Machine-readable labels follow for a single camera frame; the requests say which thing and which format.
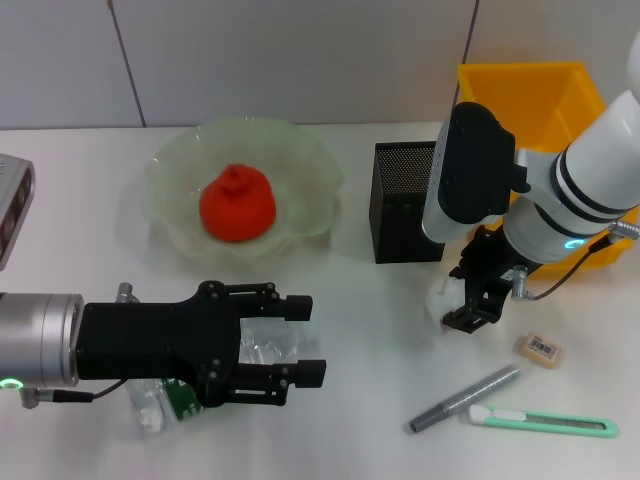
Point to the orange fruit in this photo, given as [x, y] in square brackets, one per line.
[237, 205]

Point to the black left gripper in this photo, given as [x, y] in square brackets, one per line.
[150, 340]

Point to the water bottle with green label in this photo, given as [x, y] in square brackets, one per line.
[265, 345]

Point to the beige eraser with barcode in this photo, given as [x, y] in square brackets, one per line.
[540, 350]

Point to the white paper ball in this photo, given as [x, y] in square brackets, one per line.
[442, 300]

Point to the black mesh pen holder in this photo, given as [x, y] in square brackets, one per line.
[400, 220]

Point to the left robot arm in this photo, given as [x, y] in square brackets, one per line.
[35, 340]

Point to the clear glass fruit plate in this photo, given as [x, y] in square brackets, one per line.
[310, 200]

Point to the green utility knife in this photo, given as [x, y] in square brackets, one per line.
[550, 422]

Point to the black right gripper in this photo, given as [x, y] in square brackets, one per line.
[495, 255]

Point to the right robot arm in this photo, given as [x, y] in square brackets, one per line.
[590, 170]

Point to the yellow plastic storage bin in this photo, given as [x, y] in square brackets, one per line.
[540, 95]

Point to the grey marker pen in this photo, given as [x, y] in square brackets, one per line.
[465, 395]

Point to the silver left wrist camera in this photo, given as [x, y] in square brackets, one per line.
[15, 210]

